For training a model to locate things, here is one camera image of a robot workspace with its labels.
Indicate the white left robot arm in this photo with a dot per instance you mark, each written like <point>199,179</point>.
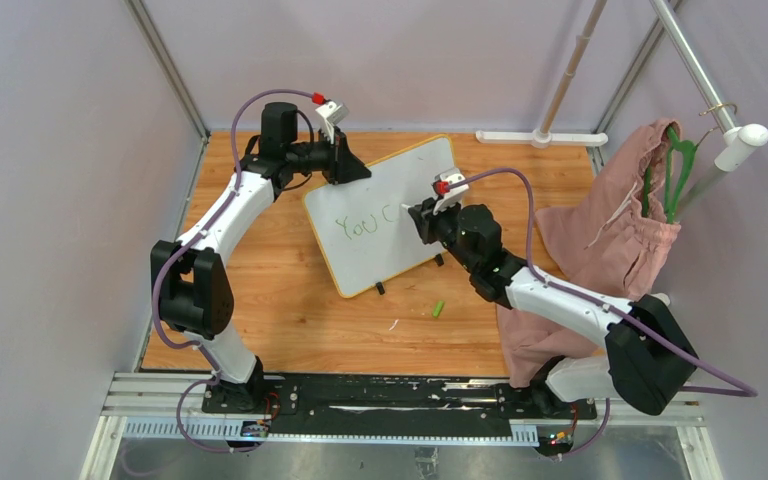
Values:
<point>192,300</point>

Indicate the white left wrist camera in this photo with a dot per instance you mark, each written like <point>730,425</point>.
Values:
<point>330,114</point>

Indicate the pink cloth garment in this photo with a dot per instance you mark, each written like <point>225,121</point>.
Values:
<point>614,242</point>

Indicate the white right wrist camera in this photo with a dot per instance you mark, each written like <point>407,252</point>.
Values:
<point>450,187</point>

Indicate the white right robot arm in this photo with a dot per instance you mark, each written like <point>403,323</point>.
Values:
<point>648,357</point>

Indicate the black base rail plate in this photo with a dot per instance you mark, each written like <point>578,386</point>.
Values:
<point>383,407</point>

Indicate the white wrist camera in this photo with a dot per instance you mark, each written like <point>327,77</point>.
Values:
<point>330,114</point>
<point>450,187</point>

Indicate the green marker cap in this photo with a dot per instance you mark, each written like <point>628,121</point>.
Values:
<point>438,309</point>

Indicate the silver clothes rail pole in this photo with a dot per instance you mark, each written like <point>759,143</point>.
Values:
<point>740,141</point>

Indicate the green clothes hanger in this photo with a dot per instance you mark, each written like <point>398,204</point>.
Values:
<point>675,172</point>

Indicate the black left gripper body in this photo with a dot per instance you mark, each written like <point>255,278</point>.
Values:
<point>331,172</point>

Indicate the yellow framed whiteboard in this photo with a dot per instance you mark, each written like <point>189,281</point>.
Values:
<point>363,229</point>

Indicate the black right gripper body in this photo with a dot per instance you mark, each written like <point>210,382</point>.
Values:
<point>444,226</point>

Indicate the white rack base foot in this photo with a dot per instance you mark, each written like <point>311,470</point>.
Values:
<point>542,140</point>

